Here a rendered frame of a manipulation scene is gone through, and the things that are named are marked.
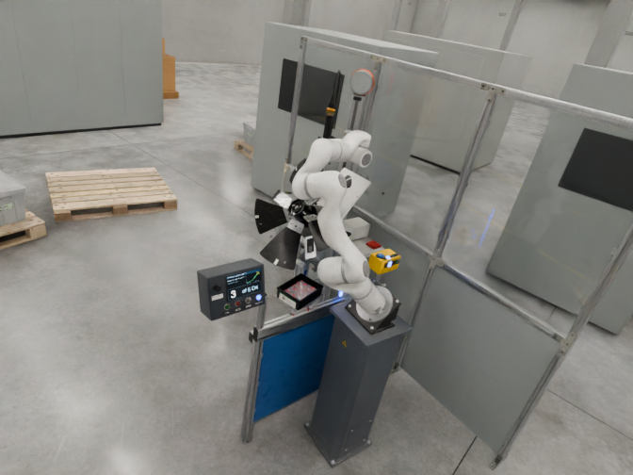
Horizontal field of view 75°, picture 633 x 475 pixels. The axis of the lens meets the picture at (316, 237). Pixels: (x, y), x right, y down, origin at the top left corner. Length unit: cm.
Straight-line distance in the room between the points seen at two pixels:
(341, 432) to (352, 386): 35
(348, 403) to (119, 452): 127
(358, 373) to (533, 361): 99
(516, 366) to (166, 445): 201
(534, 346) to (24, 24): 682
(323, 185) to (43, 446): 206
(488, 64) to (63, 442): 750
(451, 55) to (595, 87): 427
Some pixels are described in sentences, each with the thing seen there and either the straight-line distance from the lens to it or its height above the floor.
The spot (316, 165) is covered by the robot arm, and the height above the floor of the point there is 169.
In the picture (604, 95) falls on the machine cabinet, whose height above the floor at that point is 200.
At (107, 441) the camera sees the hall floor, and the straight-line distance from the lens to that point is 279.
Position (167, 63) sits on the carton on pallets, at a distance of 1043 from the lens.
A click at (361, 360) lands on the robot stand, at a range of 211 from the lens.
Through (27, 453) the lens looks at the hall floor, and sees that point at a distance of 286.
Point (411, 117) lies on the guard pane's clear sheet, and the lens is 277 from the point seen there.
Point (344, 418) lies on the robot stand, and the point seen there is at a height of 37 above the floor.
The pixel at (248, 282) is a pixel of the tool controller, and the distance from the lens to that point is 178.
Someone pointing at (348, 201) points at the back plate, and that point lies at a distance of 263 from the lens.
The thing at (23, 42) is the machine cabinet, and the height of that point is 126.
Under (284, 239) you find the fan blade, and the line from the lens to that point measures 242.
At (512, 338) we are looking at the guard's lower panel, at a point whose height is 82.
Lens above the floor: 223
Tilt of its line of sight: 28 degrees down
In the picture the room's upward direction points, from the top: 10 degrees clockwise
